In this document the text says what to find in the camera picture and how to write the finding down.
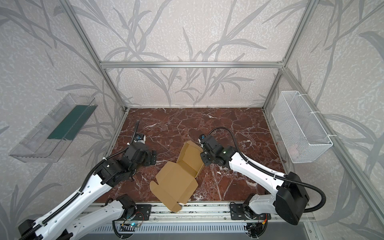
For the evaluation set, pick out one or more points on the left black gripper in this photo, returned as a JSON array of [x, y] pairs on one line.
[[151, 157]]

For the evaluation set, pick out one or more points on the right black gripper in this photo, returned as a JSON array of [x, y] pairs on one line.
[[205, 157]]

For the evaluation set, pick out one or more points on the brown cardboard box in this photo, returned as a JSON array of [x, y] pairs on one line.
[[176, 182]]

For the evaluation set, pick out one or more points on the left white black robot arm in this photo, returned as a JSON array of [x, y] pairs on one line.
[[64, 222]]

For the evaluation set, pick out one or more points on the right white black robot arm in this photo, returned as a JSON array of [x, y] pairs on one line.
[[288, 200]]

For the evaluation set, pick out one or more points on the small green lit circuit board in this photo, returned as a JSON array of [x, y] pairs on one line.
[[131, 227]]

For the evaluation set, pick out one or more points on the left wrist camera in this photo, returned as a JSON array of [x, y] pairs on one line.
[[139, 138]]

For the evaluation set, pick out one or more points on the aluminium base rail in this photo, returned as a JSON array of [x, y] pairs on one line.
[[195, 212]]

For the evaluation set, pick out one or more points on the clear acrylic wall tray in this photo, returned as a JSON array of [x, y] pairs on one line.
[[48, 141]]

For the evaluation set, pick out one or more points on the white wire mesh basket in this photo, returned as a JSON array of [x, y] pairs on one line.
[[304, 137]]

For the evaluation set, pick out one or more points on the aluminium frame structure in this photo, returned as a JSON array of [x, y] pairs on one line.
[[361, 181]]

